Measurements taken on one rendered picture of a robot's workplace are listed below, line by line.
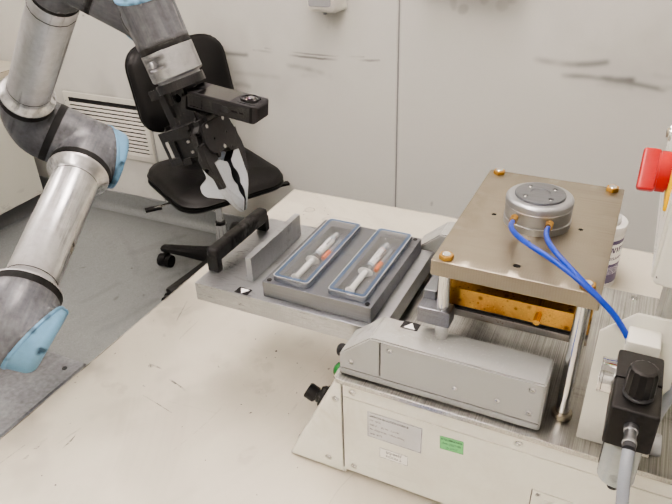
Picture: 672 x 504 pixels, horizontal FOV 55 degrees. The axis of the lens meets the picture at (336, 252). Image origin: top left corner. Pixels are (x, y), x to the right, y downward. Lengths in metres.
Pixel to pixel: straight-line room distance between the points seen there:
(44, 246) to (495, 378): 0.76
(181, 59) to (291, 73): 1.71
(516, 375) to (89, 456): 0.64
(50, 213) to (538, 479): 0.88
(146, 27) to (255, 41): 1.76
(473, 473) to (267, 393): 0.39
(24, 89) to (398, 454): 0.86
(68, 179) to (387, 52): 1.47
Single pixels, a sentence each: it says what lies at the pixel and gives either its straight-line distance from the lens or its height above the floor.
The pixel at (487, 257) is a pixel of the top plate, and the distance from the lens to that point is 0.74.
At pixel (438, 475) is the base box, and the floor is 0.81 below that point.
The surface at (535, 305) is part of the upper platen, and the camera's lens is 0.76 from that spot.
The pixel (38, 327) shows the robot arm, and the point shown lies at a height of 0.90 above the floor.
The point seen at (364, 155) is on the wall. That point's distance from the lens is 2.61.
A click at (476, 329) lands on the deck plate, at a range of 0.93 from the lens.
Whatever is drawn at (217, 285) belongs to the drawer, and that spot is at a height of 0.97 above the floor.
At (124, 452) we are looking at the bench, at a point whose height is 0.75.
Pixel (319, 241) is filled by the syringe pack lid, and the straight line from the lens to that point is 0.98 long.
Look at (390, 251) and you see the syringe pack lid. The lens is 0.95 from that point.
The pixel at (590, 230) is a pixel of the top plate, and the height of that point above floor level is 1.11.
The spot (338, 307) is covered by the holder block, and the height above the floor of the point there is 0.98.
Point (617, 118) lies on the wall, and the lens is 2.34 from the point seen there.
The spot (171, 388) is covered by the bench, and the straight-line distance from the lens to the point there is 1.14.
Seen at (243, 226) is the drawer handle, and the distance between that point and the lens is 1.02.
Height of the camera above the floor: 1.49
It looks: 31 degrees down
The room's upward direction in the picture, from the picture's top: 2 degrees counter-clockwise
